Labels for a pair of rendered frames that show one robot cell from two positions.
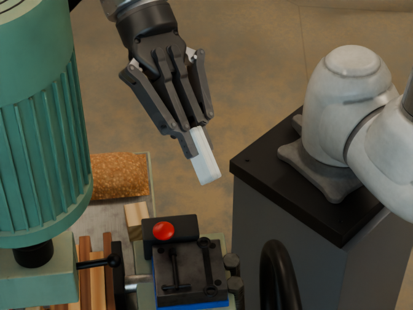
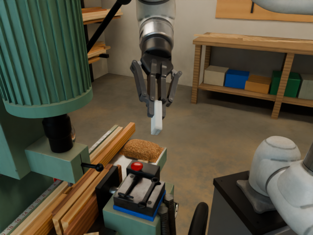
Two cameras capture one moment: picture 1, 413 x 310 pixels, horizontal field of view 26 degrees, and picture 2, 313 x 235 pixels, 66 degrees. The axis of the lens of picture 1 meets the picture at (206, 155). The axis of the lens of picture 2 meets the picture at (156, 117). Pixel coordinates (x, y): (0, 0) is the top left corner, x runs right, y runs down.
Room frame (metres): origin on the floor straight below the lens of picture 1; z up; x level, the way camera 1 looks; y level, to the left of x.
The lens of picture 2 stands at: (0.36, -0.20, 1.42)
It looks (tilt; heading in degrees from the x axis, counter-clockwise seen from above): 28 degrees down; 27
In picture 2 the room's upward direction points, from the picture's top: straight up
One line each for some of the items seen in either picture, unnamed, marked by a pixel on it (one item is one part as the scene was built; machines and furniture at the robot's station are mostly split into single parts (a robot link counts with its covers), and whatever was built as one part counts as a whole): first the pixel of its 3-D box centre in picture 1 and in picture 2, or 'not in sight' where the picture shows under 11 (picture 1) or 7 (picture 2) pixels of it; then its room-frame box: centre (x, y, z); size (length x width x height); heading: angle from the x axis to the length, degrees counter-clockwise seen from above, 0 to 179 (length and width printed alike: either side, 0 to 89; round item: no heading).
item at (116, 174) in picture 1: (104, 170); (141, 146); (0.96, 0.17, 0.92); 0.14 x 0.09 x 0.04; 97
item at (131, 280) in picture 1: (141, 283); (119, 192); (0.72, 0.09, 0.95); 0.09 x 0.07 x 0.09; 7
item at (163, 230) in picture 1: (163, 230); (137, 166); (0.76, 0.06, 1.02); 0.03 x 0.03 x 0.01
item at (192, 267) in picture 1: (184, 259); (141, 186); (0.73, 0.03, 0.99); 0.13 x 0.11 x 0.06; 7
